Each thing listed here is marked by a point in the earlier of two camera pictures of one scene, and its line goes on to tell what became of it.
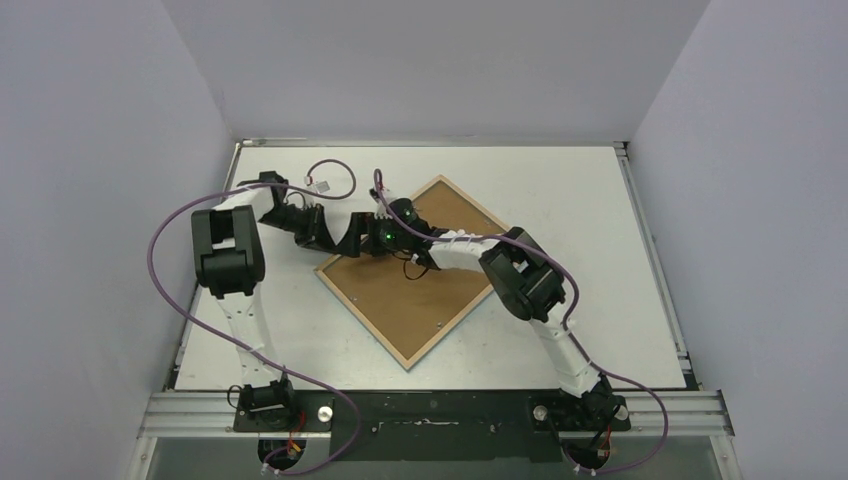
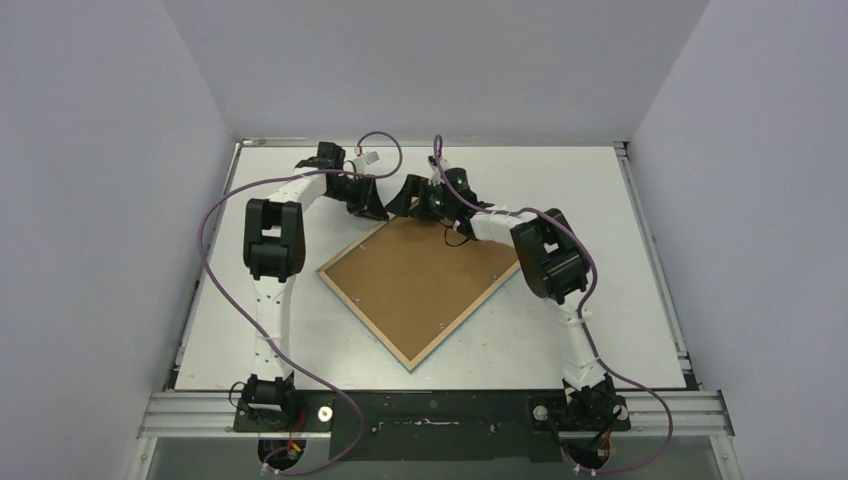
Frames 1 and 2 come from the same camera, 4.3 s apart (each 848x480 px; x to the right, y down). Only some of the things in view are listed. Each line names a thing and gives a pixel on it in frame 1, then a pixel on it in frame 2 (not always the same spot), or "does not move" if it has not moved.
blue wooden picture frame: [411, 305] does not move
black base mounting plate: [433, 425] does not move
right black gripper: [367, 232] to [416, 201]
